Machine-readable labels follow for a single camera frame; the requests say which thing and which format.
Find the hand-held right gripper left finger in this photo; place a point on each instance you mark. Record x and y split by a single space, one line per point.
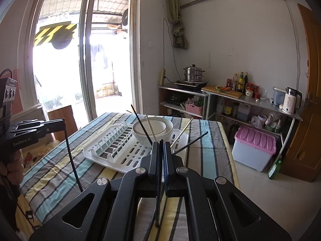
155 165

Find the small white bowl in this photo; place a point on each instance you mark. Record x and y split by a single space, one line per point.
160 128

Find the wooden cutting board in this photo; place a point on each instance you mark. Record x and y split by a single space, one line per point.
220 93

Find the plastic jerry can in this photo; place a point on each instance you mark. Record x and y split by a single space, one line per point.
243 113

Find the pink plastic basket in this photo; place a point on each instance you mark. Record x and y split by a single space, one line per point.
193 110

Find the striped tablecloth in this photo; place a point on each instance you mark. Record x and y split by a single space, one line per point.
62 165

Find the yellow oil bottle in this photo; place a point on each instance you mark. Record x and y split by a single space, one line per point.
240 82

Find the white electric kettle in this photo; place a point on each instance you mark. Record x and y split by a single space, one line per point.
289 103

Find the steel steamer pot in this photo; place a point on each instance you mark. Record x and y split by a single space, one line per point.
193 73

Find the person's left hand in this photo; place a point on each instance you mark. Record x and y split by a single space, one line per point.
15 173

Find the black induction cooker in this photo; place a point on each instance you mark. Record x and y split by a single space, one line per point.
190 83

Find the outdoor fan unit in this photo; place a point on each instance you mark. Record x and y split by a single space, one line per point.
125 17

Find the printed cushion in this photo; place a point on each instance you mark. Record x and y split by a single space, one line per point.
32 155

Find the white plastic dish rack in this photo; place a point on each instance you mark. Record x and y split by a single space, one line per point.
120 155

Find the water filter jug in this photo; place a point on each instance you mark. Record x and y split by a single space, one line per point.
277 96

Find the drinking glass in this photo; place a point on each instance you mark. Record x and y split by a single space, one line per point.
263 95

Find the black chopstick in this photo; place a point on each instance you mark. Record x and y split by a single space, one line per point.
140 123
72 160
157 210
193 140

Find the plastic bags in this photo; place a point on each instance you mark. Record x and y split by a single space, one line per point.
270 123

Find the beige wooden chopstick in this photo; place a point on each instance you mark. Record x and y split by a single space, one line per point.
184 129
150 126

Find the yellow black striped sign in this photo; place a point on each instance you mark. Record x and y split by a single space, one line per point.
47 34

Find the sliding glass door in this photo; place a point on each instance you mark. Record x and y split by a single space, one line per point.
85 55

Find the red spice bottle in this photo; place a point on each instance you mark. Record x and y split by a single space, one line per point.
228 83

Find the wooden door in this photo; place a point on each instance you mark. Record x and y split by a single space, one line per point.
308 80

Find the clear sauce bottle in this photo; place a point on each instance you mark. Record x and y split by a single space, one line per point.
234 82

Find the tied beige curtain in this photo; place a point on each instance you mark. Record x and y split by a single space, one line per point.
178 25

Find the wooden chair back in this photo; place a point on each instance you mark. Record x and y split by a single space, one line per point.
62 123

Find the beige power strip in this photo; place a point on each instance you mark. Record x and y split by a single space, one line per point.
162 77

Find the large white bowl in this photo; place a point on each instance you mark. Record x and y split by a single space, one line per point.
140 138

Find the orange carrot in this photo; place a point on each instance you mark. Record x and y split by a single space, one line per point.
226 89

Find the steel shelf table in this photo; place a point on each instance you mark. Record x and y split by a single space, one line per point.
253 101

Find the red lidded jar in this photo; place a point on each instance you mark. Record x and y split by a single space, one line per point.
249 92

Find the dark sauce bottle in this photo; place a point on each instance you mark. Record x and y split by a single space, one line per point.
246 81

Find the steel kitchen counter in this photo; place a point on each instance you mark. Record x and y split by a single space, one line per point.
170 87

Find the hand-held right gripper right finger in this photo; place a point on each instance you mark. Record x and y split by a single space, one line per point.
165 165

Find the pink lidded storage box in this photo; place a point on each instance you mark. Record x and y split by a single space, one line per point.
253 145

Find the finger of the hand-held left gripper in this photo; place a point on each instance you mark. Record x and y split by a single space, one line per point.
40 123
30 133

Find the green bottle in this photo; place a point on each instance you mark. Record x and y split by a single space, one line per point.
274 170

